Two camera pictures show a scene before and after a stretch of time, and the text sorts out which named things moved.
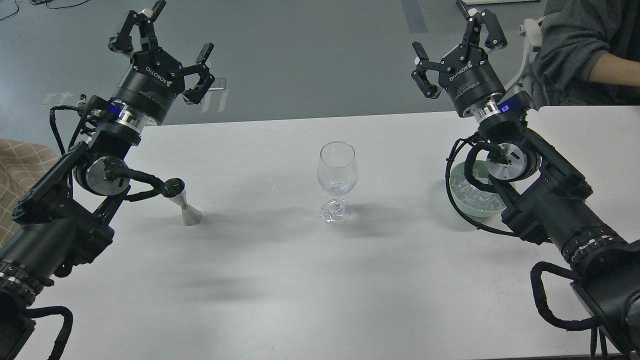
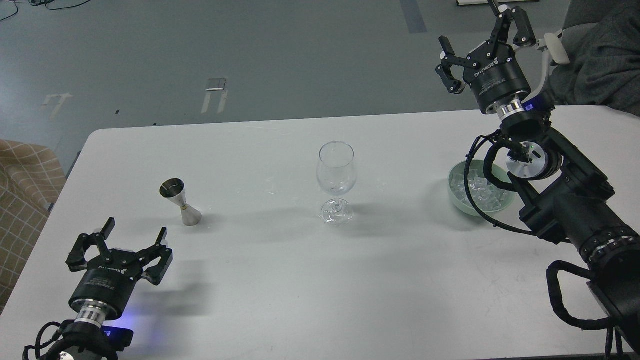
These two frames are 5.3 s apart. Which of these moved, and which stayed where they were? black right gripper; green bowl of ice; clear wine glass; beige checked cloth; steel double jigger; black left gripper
Moved: black left gripper; black right gripper
Stayed: steel double jigger; green bowl of ice; beige checked cloth; clear wine glass
